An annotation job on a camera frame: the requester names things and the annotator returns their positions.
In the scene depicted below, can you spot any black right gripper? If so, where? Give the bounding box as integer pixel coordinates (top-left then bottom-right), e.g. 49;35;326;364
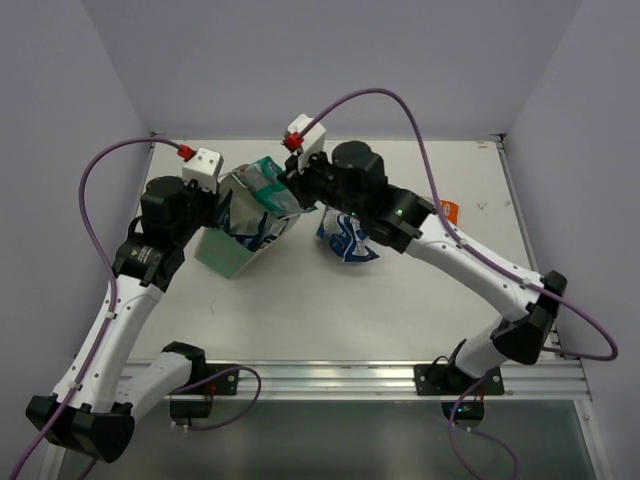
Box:
277;143;368;223

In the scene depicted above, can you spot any green paper gift bag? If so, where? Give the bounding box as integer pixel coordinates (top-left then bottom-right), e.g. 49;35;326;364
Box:
195;174;300;279

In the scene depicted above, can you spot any blue white snack packet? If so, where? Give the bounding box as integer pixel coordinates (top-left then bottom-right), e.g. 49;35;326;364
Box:
316;207;379;263
217;189;287;252

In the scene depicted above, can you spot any green snack packet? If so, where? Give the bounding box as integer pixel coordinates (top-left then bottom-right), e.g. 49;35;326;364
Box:
234;156;316;217

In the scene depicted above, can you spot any orange snack packet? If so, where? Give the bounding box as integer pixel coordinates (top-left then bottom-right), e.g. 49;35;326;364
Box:
440;199;460;226

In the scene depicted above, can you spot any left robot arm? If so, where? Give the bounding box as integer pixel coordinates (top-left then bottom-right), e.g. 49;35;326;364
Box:
26;176;219;463

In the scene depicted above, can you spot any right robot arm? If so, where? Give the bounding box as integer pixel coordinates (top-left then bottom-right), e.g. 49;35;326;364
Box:
279;141;567;393

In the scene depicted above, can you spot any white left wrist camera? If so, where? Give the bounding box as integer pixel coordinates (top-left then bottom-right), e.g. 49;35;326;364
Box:
181;148;224;194

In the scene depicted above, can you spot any black left base bracket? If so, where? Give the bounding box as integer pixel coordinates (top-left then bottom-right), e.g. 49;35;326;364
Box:
196;363;239;397

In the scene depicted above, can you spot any black base bracket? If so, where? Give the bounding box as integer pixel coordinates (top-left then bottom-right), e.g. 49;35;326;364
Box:
413;363;505;396
196;363;239;397

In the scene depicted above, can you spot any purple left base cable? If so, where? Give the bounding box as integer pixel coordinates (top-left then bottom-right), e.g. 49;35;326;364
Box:
169;364;263;434

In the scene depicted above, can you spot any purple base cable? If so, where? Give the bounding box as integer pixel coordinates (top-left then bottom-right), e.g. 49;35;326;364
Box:
447;374;519;480
169;364;263;434

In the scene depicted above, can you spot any black right base bracket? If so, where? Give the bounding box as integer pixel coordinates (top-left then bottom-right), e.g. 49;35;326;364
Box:
413;363;505;396

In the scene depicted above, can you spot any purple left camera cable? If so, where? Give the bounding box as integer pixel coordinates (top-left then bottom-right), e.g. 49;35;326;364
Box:
4;137;195;476

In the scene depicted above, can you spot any purple camera cable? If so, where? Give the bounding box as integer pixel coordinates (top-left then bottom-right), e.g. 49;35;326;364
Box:
282;88;619;362
4;137;195;476

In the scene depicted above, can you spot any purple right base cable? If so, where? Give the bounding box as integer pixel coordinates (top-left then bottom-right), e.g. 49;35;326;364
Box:
447;374;519;480

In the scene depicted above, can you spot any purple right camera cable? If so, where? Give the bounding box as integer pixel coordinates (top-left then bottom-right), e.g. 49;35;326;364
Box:
282;88;619;362

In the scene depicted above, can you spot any aluminium mounting rail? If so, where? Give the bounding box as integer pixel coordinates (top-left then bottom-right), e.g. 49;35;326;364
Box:
119;357;591;401

